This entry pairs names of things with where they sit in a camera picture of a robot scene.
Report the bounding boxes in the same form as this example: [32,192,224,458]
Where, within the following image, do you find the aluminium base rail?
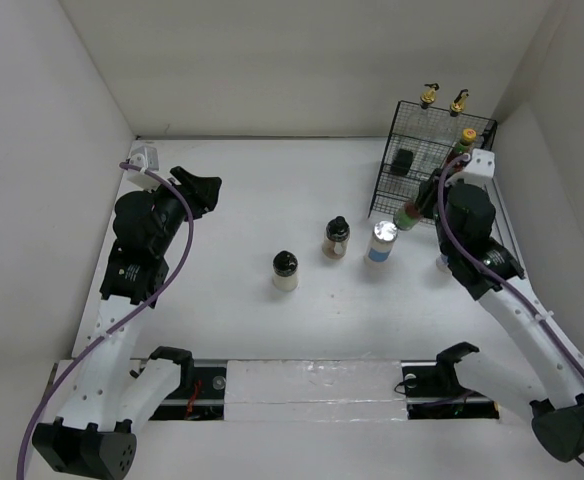
[46,357,503,422]

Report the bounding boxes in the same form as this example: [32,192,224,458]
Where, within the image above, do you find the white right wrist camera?
[459,149,495,187]

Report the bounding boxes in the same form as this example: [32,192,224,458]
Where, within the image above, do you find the brown spice jar black cap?
[322,216,350,260]

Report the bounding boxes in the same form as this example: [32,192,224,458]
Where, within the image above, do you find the blue label silver cap jar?
[364,220,398,267]

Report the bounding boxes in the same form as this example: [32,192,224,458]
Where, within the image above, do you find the white spice jar black cap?
[272,250,299,293]

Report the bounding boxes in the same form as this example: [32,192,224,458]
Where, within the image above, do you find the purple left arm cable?
[15,162,196,480]

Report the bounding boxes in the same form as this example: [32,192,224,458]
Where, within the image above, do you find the black wire rack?
[368,100,498,216]

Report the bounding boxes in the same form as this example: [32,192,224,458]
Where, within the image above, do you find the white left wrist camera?
[124,145,159,190]

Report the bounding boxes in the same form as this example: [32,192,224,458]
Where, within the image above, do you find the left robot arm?
[19,163,222,479]

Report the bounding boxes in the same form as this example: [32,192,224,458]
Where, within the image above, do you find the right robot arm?
[415,177,584,463]

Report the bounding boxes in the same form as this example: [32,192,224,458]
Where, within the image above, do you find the glass oil bottle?
[411,82,440,141]
[435,89,469,152]

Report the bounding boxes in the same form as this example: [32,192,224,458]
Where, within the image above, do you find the yellow cap sauce bottle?
[450,128,477,159]
[393,200,422,231]

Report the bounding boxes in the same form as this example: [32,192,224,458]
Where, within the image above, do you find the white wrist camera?
[459,149,495,187]
[124,145,159,190]

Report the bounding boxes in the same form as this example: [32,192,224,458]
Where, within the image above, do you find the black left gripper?
[143,167,219,255]

